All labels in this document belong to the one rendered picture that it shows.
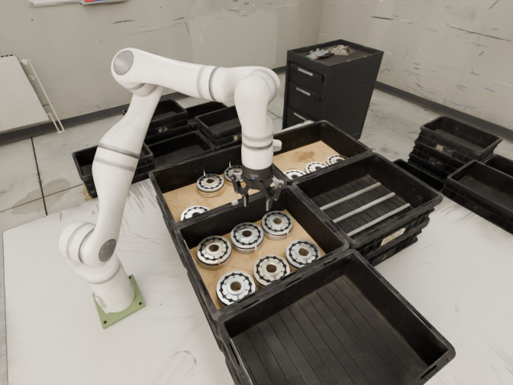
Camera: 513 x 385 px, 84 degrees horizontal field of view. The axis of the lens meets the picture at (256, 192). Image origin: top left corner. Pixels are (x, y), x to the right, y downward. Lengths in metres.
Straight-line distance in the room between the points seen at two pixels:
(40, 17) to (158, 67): 2.88
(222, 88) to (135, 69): 0.21
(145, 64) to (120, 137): 0.17
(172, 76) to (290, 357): 0.67
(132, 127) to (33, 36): 2.86
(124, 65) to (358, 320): 0.82
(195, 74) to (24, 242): 0.97
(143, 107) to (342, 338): 0.74
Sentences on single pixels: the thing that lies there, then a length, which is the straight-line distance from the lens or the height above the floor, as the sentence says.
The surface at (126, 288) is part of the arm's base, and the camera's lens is 0.93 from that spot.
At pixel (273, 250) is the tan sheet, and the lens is 0.89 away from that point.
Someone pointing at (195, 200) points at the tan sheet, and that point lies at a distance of 1.06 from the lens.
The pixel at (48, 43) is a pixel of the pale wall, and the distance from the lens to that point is 3.58.
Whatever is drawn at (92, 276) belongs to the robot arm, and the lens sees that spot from 0.84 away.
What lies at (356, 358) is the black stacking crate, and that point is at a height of 0.83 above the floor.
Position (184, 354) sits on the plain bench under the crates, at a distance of 0.91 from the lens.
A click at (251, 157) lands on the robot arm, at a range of 0.64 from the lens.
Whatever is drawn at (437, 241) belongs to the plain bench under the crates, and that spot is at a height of 0.70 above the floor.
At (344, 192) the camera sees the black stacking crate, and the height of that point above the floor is 0.83.
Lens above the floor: 1.54
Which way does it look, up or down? 42 degrees down
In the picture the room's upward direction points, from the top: straight up
